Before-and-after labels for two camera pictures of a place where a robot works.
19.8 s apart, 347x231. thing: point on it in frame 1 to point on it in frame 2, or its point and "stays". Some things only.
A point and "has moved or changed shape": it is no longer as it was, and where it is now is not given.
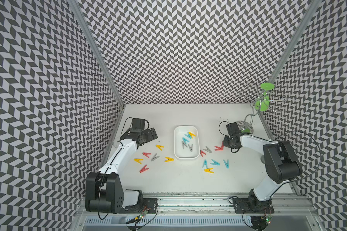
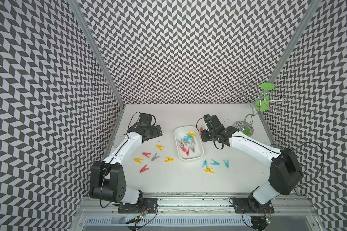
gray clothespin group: [207, 149] to [193, 148]
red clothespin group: [220, 148] has moved or changed shape
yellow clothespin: [138, 160] stays
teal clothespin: [215, 162] stays
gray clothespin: [183, 144] has moved or changed shape
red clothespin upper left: [146, 154] stays
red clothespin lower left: [143, 169] stays
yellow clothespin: [192, 134] stays
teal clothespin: [205, 163] stays
